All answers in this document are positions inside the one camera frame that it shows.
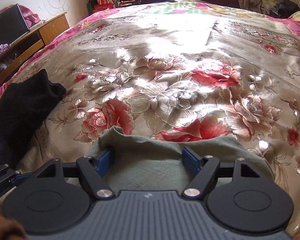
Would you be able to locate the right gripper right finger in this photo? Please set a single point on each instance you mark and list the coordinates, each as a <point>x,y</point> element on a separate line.
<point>202,170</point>

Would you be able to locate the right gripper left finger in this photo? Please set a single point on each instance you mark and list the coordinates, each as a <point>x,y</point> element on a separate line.
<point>91,171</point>

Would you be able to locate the olive green pants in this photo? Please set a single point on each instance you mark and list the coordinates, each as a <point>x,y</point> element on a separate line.
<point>142,163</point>

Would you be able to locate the black cloth garment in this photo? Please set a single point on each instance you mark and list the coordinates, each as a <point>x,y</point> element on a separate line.
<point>23,108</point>

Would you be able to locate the floral satin bedspread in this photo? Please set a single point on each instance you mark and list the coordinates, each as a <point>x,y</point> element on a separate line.
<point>174,72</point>

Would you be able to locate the wooden side cabinet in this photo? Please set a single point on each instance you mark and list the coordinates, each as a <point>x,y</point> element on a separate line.
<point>30,43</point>

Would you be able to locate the black monitor screen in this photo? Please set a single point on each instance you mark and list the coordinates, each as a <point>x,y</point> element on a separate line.
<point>12,25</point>

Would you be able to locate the red gift bag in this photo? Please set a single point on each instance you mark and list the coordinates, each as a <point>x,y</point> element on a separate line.
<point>102,5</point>

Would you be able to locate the black clothes pile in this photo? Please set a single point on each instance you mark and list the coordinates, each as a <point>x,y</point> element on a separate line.
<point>284,9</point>

